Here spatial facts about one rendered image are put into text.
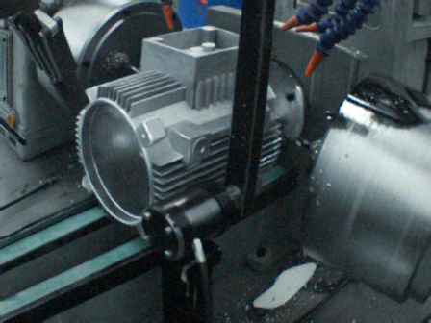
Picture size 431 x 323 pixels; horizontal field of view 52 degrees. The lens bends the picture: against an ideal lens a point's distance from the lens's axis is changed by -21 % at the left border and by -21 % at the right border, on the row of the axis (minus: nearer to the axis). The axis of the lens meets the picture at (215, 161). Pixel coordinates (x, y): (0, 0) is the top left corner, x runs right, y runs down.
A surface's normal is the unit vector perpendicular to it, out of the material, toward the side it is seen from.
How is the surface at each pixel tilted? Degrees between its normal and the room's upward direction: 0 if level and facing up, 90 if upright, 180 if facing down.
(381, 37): 90
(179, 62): 90
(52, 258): 90
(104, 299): 90
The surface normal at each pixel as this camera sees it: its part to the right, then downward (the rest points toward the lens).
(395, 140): -0.40, -0.42
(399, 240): -0.66, 0.17
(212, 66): 0.71, 0.40
